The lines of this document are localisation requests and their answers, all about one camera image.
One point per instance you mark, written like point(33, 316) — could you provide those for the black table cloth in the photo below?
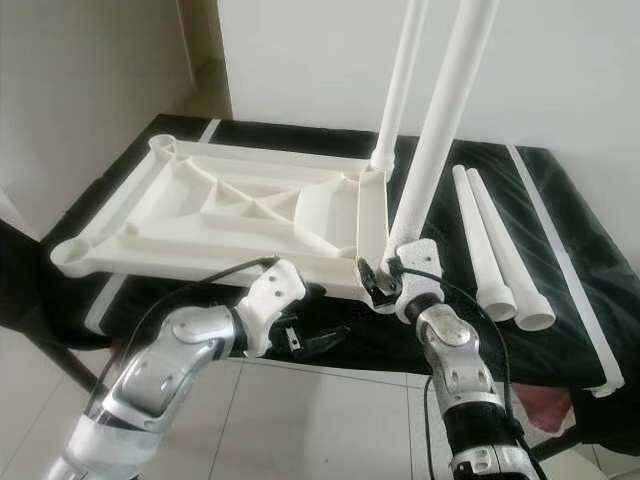
point(440, 225)

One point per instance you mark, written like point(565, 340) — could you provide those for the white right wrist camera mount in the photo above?
point(422, 265)

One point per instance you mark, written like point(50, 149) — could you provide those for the pink soft object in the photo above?
point(550, 407)

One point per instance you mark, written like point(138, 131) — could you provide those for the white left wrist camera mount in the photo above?
point(275, 300)

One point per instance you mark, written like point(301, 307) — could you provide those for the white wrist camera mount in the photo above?
point(275, 300)
point(422, 265)

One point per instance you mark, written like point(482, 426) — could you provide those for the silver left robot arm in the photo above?
point(170, 350)

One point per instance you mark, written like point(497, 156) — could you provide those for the white plastic table top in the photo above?
point(190, 235)

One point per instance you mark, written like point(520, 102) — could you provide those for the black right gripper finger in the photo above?
point(369, 278)

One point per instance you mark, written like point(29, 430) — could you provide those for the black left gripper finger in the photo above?
point(328, 338)

